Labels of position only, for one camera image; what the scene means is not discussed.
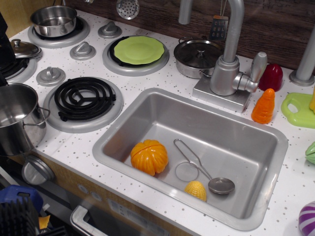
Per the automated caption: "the lidded steel pot by faucet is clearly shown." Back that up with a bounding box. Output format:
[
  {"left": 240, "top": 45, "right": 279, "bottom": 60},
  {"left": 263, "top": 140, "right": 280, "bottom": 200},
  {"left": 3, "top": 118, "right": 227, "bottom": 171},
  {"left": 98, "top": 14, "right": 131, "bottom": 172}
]
[{"left": 174, "top": 37, "right": 223, "bottom": 79}]

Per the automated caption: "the steel saucepan on back burner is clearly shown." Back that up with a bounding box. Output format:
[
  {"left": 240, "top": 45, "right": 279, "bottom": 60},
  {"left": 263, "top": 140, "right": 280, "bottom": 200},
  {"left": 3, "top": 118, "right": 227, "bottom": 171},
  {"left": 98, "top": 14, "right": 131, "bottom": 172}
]
[{"left": 30, "top": 5, "right": 77, "bottom": 37}]

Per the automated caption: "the green plastic vegetable right edge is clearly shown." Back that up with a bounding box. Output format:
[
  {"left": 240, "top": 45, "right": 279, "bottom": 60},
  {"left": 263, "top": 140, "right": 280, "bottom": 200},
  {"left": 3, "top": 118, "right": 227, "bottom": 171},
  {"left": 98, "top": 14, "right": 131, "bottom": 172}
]
[{"left": 305, "top": 142, "right": 315, "bottom": 164}]

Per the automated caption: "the grey metal sink basin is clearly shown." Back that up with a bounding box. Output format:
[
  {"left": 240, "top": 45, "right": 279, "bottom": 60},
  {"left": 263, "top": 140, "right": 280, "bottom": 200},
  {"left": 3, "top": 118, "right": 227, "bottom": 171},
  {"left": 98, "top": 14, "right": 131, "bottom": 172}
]
[{"left": 93, "top": 88, "right": 288, "bottom": 231}]

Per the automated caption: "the yellow plastic corn piece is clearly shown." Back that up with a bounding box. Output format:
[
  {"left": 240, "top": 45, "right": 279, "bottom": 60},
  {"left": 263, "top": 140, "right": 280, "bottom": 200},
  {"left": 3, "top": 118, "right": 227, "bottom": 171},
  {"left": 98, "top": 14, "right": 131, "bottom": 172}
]
[{"left": 184, "top": 180, "right": 207, "bottom": 202}]

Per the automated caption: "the hanging slotted steel spoon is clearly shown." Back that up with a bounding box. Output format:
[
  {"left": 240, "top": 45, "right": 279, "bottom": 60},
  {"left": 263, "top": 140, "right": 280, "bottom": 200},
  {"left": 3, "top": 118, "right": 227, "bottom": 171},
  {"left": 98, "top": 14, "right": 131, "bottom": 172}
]
[{"left": 116, "top": 0, "right": 140, "bottom": 20}]

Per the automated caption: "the grey stove knob front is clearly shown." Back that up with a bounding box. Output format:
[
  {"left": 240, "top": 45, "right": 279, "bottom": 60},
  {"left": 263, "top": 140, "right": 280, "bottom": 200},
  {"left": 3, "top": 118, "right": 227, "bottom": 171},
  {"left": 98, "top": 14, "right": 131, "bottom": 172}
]
[{"left": 36, "top": 66, "right": 66, "bottom": 87}]

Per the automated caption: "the purple white plastic onion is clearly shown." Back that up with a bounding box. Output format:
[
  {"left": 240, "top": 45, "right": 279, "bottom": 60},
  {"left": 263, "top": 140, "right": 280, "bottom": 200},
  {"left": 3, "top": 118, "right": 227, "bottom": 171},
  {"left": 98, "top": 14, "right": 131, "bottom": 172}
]
[{"left": 298, "top": 201, "right": 315, "bottom": 236}]

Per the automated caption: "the yellow item on cutting board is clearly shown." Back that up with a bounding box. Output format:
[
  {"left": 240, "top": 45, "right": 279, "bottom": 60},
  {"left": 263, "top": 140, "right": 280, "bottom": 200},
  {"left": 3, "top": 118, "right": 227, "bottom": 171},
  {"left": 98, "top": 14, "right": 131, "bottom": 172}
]
[{"left": 309, "top": 92, "right": 315, "bottom": 113}]

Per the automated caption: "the steel pot lid left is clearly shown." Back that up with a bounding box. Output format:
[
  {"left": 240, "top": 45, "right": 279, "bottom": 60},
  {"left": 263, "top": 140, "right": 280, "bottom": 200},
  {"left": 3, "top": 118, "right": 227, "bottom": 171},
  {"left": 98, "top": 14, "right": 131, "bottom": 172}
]
[{"left": 10, "top": 39, "right": 41, "bottom": 59}]

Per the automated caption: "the steel ladle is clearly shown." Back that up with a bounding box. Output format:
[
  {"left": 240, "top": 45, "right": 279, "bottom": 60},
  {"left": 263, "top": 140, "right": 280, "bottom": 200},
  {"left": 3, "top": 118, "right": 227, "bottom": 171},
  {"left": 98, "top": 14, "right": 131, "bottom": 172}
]
[{"left": 189, "top": 161, "right": 235, "bottom": 195}]

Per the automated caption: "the tall steel stock pot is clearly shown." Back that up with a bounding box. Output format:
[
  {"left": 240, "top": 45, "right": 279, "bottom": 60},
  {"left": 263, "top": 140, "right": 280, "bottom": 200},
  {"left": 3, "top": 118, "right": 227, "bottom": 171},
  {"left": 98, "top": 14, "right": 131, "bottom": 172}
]
[{"left": 0, "top": 83, "right": 50, "bottom": 156}]

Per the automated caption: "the grey back right burner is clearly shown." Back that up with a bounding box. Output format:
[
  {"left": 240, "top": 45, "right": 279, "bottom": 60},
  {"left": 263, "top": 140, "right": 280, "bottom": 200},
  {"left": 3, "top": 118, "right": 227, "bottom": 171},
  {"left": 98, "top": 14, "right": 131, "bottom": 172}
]
[{"left": 102, "top": 37, "right": 169, "bottom": 77}]

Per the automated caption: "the dark red plastic pepper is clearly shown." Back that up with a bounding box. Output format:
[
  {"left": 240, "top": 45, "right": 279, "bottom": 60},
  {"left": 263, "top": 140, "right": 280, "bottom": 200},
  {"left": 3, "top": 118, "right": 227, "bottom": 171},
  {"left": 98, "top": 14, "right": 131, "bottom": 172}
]
[{"left": 258, "top": 64, "right": 283, "bottom": 92}]

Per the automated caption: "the hanging steel spatula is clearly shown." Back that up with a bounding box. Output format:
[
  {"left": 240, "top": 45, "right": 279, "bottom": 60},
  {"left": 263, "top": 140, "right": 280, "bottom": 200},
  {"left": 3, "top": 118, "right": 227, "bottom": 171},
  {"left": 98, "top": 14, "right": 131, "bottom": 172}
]
[{"left": 209, "top": 0, "right": 229, "bottom": 41}]

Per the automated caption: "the wire mesh skimmer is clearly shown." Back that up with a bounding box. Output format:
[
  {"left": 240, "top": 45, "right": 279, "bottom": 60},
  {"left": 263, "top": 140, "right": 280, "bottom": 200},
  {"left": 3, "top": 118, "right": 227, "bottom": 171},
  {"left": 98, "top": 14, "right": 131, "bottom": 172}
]
[{"left": 173, "top": 139, "right": 199, "bottom": 182}]

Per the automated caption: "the orange plastic pumpkin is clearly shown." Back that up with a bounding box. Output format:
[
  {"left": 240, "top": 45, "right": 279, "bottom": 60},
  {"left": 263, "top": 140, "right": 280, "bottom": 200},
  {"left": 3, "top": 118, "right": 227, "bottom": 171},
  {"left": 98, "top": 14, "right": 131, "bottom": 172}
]
[{"left": 130, "top": 140, "right": 168, "bottom": 176}]

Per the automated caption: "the grey stove knob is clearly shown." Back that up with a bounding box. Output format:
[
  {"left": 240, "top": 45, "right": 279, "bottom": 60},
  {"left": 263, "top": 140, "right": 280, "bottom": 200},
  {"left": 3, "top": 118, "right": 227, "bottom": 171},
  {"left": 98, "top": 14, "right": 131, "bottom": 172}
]
[
  {"left": 98, "top": 21, "right": 122, "bottom": 39},
  {"left": 69, "top": 41, "right": 96, "bottom": 60},
  {"left": 36, "top": 66, "right": 66, "bottom": 87}
]

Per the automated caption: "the far left burner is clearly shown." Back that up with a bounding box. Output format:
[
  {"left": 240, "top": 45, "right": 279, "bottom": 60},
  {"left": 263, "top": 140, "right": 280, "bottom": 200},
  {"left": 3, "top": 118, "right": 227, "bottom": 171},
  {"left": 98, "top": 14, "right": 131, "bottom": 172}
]
[{"left": 0, "top": 57, "right": 37, "bottom": 83}]

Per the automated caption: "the grey post right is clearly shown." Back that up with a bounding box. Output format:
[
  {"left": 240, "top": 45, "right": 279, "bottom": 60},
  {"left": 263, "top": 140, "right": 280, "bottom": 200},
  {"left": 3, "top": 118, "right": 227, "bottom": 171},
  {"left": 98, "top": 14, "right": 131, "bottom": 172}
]
[{"left": 289, "top": 34, "right": 315, "bottom": 87}]

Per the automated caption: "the blue black object bottom left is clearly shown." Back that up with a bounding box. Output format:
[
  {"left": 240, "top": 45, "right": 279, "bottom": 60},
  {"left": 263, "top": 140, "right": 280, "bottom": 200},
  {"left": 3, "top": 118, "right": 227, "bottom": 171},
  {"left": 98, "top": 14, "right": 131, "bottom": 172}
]
[{"left": 0, "top": 184, "right": 67, "bottom": 236}]

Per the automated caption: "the green plastic cutting board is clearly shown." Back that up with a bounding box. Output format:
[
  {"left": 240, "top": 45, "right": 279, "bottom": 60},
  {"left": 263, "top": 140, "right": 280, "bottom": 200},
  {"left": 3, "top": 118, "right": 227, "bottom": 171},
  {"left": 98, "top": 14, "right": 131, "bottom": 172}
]
[{"left": 281, "top": 92, "right": 315, "bottom": 129}]

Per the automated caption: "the silver toy faucet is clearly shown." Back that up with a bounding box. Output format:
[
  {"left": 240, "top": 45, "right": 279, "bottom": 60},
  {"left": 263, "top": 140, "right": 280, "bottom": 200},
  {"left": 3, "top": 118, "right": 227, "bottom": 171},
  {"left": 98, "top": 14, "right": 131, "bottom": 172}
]
[{"left": 192, "top": 0, "right": 268, "bottom": 113}]

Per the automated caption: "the black coil front burner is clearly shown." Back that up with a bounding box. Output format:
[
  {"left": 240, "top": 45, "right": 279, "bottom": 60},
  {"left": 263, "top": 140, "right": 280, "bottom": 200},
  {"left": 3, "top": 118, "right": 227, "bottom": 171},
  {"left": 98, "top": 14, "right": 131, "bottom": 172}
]
[{"left": 43, "top": 77, "right": 124, "bottom": 133}]

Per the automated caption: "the grey stove knob middle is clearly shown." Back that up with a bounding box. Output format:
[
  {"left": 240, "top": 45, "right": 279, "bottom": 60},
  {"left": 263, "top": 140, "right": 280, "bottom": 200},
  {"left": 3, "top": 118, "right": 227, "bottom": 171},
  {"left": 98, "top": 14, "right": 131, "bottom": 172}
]
[{"left": 69, "top": 41, "right": 96, "bottom": 60}]

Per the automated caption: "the grey back left burner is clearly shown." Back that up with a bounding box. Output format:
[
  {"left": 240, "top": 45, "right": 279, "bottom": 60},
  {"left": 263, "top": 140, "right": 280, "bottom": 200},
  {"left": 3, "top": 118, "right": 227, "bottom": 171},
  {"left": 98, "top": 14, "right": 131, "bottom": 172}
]
[{"left": 28, "top": 16, "right": 90, "bottom": 49}]

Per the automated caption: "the grey burner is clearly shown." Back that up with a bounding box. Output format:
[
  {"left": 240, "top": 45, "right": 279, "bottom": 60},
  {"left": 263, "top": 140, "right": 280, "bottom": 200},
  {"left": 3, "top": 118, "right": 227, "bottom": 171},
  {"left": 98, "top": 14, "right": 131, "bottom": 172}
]
[
  {"left": 102, "top": 37, "right": 169, "bottom": 77},
  {"left": 28, "top": 16, "right": 90, "bottom": 49}
]

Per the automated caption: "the grey stove knob back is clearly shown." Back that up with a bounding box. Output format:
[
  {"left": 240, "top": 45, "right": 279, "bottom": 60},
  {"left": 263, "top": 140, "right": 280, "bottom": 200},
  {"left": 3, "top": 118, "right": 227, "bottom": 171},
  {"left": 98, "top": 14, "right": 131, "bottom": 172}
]
[{"left": 98, "top": 21, "right": 122, "bottom": 39}]

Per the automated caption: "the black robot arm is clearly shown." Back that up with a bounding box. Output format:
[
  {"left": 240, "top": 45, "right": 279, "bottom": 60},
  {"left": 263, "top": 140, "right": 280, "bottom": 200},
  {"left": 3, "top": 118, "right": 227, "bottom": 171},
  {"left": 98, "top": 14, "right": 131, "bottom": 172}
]
[{"left": 0, "top": 14, "right": 16, "bottom": 66}]

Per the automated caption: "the orange plastic carrot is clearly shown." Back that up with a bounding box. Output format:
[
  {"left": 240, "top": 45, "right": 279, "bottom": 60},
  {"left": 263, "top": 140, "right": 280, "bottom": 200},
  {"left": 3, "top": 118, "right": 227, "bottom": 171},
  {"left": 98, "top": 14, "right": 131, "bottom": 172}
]
[{"left": 251, "top": 88, "right": 275, "bottom": 124}]

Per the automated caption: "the grey front panel knob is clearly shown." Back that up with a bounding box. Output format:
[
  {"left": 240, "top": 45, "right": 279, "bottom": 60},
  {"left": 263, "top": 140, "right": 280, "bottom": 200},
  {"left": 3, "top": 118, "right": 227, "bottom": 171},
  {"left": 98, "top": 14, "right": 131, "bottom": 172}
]
[{"left": 22, "top": 155, "right": 55, "bottom": 185}]

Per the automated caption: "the green plastic plate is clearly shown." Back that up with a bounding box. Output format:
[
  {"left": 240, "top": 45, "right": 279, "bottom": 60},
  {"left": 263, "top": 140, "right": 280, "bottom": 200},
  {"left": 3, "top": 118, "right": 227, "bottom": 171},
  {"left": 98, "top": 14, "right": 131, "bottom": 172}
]
[{"left": 110, "top": 36, "right": 165, "bottom": 66}]

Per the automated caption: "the oven door handle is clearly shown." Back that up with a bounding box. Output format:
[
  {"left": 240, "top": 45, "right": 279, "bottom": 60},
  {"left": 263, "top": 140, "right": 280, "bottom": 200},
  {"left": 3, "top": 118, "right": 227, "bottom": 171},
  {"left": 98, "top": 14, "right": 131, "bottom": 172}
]
[{"left": 70, "top": 206, "right": 106, "bottom": 236}]

